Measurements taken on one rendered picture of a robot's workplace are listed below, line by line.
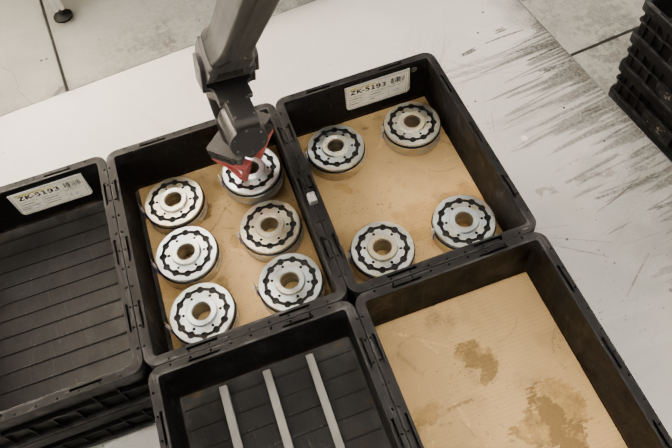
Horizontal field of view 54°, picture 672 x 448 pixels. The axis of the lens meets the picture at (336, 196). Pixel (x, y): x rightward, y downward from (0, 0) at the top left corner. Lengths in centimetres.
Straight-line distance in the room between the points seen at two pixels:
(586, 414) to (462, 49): 86
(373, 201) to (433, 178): 11
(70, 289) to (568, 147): 97
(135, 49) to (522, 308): 206
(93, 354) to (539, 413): 68
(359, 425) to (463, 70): 84
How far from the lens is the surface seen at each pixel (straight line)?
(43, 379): 114
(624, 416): 99
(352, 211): 113
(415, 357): 101
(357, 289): 95
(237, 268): 110
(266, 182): 112
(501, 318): 105
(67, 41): 293
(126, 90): 160
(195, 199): 116
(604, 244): 130
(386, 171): 117
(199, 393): 104
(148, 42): 278
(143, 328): 99
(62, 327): 116
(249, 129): 92
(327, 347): 103
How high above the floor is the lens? 179
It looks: 57 degrees down
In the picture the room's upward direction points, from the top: 8 degrees counter-clockwise
